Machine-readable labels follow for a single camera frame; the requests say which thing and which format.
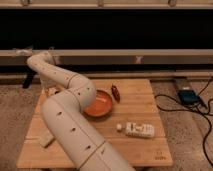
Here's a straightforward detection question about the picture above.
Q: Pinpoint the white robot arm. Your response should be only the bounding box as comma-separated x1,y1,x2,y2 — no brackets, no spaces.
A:
27,51,135,171

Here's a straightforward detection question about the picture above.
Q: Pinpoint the dark red oblong object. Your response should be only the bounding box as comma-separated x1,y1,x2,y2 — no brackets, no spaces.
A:
111,85,120,103

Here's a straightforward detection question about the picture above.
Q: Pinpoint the orange bowl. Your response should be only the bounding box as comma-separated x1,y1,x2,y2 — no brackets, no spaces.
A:
84,90,113,117

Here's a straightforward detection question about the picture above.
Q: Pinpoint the small white cube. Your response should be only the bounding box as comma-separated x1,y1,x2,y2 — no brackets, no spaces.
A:
116,124,123,132

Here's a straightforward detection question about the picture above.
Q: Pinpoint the white rectangular block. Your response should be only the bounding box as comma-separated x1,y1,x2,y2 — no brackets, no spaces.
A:
39,133,54,148

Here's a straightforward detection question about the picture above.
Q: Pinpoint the black cable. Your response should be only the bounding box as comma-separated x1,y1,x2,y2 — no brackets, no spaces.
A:
153,77,213,168

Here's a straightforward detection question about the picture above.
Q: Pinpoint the long metal rail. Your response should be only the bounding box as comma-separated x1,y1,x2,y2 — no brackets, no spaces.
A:
0,49,213,67

